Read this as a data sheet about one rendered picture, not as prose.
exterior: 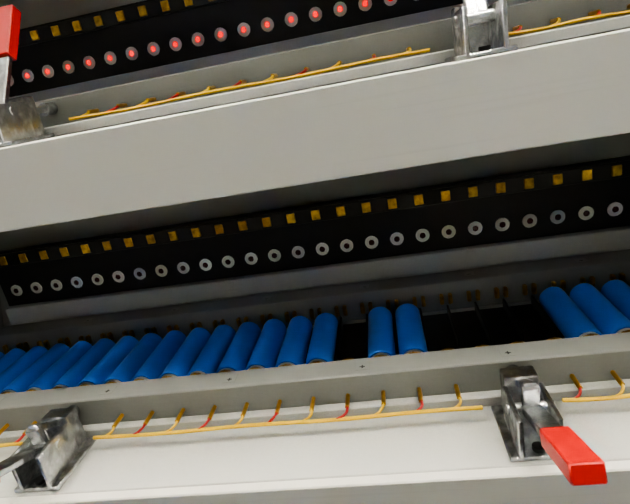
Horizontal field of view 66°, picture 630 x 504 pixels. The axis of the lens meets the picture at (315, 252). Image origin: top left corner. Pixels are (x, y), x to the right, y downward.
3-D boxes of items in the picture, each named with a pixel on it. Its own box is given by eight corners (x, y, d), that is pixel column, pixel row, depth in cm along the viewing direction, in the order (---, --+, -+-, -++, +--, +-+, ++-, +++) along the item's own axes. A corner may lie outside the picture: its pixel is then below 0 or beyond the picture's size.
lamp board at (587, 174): (637, 226, 37) (640, 156, 35) (6, 308, 46) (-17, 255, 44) (631, 222, 38) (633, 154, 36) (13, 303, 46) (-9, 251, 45)
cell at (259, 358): (288, 337, 38) (273, 387, 32) (266, 340, 39) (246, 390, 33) (284, 317, 38) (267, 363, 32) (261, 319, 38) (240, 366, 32)
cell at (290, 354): (314, 335, 38) (303, 384, 32) (291, 337, 38) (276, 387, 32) (309, 314, 37) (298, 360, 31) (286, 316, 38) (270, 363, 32)
